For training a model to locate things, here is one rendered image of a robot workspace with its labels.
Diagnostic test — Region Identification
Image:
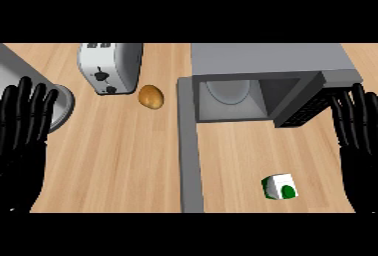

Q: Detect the silver toaster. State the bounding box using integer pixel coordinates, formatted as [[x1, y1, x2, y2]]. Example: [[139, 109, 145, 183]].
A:
[[77, 43, 145, 96]]

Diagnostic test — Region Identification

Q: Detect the grey microwave door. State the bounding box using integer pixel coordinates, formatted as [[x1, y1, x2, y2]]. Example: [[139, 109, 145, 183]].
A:
[[176, 76, 207, 214]]

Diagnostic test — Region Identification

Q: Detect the white and green milk carton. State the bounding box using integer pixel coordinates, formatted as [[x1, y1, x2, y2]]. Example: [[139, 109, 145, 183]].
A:
[[260, 173, 300, 201]]

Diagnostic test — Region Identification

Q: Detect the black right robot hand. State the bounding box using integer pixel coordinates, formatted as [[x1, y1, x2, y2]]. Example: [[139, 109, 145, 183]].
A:
[[329, 82, 378, 214]]

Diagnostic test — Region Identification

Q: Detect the grey round appliance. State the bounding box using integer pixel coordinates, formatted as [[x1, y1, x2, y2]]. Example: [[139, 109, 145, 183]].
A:
[[0, 43, 77, 135]]

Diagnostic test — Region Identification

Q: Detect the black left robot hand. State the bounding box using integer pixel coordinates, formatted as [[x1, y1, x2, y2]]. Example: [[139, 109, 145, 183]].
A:
[[0, 76, 61, 214]]

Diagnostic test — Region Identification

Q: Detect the brown potato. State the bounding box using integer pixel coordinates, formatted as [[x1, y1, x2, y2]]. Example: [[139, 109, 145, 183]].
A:
[[137, 84, 165, 110]]

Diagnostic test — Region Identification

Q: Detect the grey microwave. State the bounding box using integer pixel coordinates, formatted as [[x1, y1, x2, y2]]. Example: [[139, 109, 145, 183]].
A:
[[191, 43, 365, 129]]

